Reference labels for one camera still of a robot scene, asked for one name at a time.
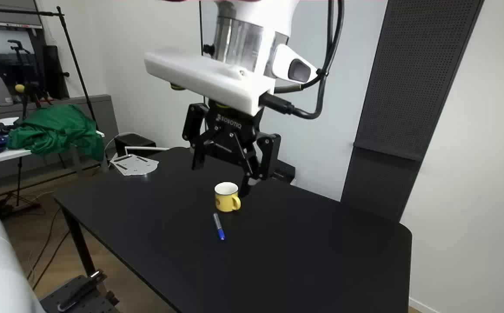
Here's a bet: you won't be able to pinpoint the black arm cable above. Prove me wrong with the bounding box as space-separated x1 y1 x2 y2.
259 0 346 121

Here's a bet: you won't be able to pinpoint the blue capped marker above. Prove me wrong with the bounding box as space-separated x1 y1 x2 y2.
212 212 228 243

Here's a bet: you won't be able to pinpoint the white papers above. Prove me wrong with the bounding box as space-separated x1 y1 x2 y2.
108 151 162 179

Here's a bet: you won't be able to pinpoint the black square box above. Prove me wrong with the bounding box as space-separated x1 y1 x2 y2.
113 132 158 158

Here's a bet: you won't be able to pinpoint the small black box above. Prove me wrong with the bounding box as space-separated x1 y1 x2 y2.
273 160 297 184

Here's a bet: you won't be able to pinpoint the black perforated breadboard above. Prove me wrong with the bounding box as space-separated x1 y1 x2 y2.
38 269 122 313

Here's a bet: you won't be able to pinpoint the green cloth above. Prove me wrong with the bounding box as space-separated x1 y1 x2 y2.
5 102 106 163

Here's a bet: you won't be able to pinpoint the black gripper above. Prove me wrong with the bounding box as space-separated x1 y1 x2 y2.
181 101 282 196

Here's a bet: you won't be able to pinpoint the dark grey wall panel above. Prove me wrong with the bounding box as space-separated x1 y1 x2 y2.
341 0 487 224

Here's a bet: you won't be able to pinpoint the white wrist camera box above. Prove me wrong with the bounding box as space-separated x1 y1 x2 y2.
143 50 278 116

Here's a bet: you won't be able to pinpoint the grey low bench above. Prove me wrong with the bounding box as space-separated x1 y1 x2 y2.
0 94 122 195

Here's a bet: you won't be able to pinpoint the black camera tripod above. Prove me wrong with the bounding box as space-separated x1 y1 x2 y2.
5 38 42 214

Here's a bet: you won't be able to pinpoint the black table leg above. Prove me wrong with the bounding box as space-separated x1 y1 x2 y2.
59 203 101 281

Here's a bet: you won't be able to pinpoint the black light stand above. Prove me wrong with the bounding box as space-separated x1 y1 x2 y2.
35 5 99 125

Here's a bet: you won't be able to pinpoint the yellow mug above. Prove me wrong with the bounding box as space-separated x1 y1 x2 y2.
214 181 243 214

